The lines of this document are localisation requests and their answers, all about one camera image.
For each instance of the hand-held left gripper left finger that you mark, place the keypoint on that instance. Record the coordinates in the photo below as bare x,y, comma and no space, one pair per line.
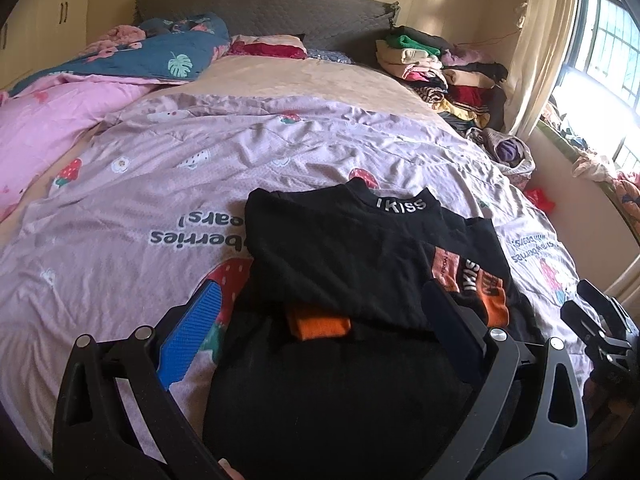
192,325

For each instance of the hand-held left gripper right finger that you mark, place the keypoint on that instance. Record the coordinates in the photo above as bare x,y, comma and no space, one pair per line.
450,325

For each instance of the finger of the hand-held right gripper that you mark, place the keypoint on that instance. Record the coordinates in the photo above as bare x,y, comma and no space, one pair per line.
612,312
587,330

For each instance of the black long-sleeve shirt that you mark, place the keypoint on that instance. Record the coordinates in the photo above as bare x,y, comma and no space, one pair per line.
340,260

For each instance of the clothes on windowsill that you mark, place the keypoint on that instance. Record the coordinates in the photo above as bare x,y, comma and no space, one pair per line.
595,162

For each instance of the pile of folded clothes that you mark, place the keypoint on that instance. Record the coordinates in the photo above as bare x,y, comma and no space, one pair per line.
440,75

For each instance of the small red item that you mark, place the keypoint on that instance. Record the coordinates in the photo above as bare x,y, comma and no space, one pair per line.
541,200

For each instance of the pink strawberry print quilt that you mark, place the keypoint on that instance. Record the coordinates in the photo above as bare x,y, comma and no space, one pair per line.
150,185

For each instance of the plain pink quilt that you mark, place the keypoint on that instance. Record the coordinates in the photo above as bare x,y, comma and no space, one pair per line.
55,120

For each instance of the beige bed sheet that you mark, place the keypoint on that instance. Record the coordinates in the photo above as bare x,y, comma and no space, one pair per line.
310,85

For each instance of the barred window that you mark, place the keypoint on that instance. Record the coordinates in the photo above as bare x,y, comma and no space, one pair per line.
610,45

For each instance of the dark blue leaf-print quilt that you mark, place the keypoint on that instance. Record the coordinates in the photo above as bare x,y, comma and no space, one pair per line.
135,52

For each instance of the cream curtain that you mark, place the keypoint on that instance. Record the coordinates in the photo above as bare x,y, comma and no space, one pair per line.
540,35

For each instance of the red and pink pillow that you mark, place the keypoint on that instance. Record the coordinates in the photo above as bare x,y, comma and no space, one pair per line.
270,47

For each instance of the grey patterned pillow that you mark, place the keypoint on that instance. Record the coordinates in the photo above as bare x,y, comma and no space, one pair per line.
330,56

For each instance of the grey padded headboard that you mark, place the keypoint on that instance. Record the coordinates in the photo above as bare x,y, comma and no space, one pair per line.
280,15

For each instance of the cream wardrobe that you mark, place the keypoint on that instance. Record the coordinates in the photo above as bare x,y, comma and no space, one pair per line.
40,15

